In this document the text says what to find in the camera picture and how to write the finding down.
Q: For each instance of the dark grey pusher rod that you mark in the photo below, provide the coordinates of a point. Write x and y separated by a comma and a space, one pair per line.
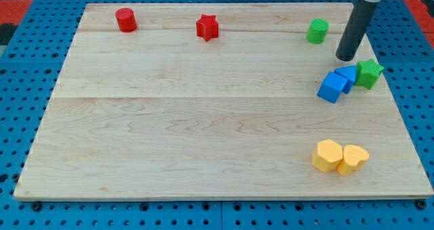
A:
357, 24

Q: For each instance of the yellow hexagon block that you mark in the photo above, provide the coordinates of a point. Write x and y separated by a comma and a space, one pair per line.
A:
327, 155

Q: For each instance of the green cylinder block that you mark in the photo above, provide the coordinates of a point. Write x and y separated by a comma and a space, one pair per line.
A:
317, 31

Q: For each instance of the green star block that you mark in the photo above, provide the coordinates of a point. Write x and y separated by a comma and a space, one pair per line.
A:
368, 72

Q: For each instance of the blue triangle block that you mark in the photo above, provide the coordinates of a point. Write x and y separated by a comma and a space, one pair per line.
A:
350, 74

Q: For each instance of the blue cube block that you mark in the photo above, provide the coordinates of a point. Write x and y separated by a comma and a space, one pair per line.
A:
331, 87

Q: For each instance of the yellow heart block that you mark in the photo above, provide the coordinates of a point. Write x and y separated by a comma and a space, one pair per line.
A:
353, 159

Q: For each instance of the red star block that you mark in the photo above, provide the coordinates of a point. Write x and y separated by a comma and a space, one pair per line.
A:
207, 27

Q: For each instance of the wooden board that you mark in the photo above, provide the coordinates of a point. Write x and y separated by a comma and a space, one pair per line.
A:
159, 114

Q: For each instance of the red cylinder block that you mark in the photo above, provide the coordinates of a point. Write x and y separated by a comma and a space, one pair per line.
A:
126, 20

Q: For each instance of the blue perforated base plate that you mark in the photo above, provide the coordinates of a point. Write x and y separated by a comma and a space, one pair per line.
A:
35, 37

